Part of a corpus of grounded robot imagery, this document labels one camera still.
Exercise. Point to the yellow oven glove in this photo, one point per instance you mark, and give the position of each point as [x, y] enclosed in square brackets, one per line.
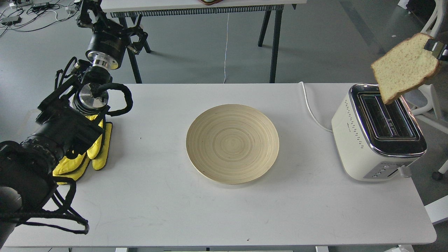
[96, 156]

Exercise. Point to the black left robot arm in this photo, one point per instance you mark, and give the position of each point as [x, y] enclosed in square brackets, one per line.
[69, 125]

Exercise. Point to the cream white toaster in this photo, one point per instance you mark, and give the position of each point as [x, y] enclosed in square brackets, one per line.
[375, 141]

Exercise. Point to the white office chair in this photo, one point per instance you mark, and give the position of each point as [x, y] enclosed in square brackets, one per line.
[432, 28]

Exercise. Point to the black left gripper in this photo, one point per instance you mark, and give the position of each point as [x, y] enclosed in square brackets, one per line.
[110, 40]

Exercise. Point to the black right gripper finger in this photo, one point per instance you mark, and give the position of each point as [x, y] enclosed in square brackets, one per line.
[439, 50]

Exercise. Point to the round bamboo plate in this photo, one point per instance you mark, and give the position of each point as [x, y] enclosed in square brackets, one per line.
[232, 144]

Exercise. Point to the brown object on background table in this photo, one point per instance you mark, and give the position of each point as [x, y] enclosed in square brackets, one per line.
[210, 2]

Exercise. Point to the slice of bread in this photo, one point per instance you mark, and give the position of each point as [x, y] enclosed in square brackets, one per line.
[405, 67]

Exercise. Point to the background table with black legs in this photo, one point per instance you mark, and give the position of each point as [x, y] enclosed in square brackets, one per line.
[123, 9]

